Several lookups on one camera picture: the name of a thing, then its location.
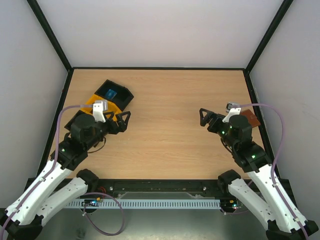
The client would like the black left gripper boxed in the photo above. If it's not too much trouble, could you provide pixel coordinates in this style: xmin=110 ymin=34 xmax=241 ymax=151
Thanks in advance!
xmin=84 ymin=111 xmax=131 ymax=151

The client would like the brown leather card holder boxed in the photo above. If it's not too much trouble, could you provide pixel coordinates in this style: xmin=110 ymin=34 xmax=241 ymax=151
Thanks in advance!
xmin=240 ymin=109 xmax=261 ymax=128

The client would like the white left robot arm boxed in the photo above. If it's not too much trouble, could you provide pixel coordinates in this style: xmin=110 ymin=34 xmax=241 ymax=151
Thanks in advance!
xmin=0 ymin=111 xmax=131 ymax=240

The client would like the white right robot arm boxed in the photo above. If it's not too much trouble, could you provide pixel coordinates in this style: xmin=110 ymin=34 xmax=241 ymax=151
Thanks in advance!
xmin=199 ymin=107 xmax=319 ymax=240

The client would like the blue card in bin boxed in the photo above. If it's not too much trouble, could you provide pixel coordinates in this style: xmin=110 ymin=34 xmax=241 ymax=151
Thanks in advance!
xmin=104 ymin=89 xmax=117 ymax=100

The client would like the yellow storage bin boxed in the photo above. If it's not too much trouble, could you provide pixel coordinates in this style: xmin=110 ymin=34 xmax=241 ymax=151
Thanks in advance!
xmin=80 ymin=94 xmax=122 ymax=116

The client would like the black storage bin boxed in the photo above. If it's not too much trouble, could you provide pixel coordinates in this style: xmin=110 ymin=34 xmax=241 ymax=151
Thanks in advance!
xmin=95 ymin=79 xmax=134 ymax=112
xmin=64 ymin=110 xmax=84 ymax=131

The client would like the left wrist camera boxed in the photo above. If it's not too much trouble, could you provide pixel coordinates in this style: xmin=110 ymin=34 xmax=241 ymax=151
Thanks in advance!
xmin=92 ymin=99 xmax=108 ymax=123

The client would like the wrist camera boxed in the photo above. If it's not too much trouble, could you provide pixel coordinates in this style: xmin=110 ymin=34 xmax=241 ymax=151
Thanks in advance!
xmin=92 ymin=99 xmax=108 ymax=123
xmin=222 ymin=102 xmax=241 ymax=123

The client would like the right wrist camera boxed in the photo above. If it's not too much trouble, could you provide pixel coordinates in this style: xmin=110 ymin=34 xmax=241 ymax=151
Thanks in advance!
xmin=222 ymin=102 xmax=241 ymax=123

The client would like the black enclosure frame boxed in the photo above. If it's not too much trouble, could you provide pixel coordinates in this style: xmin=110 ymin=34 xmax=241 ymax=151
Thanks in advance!
xmin=26 ymin=0 xmax=295 ymax=186

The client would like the white slotted cable duct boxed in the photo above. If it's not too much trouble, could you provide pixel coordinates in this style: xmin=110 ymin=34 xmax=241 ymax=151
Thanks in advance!
xmin=65 ymin=198 xmax=221 ymax=210

